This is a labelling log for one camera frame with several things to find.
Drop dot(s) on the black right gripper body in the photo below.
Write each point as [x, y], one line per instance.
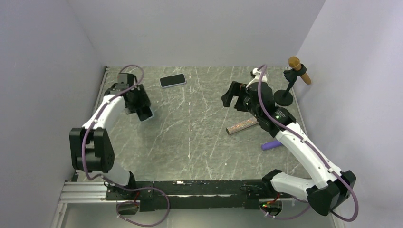
[243, 103]

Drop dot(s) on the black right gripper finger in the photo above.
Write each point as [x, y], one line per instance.
[235, 88]
[226, 100]

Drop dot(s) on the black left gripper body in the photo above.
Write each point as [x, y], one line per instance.
[139, 101]

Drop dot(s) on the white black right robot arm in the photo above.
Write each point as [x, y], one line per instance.
[328, 186]

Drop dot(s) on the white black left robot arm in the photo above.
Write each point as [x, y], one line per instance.
[90, 146]

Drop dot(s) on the black phone in lilac case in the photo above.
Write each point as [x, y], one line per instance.
[173, 80]

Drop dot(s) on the glitter rhinestone microphone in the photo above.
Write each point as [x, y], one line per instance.
[241, 126]

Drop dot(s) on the black round mic stand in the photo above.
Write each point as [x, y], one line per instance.
[284, 97]

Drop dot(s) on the purple microphone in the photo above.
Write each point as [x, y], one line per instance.
[271, 145]

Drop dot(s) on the gold microphone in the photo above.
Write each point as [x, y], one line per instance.
[295, 63]

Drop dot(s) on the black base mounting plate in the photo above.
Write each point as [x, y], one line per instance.
[196, 194]

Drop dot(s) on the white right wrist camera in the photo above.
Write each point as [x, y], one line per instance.
[255, 73]

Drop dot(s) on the aluminium frame rail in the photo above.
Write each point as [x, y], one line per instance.
[83, 192]

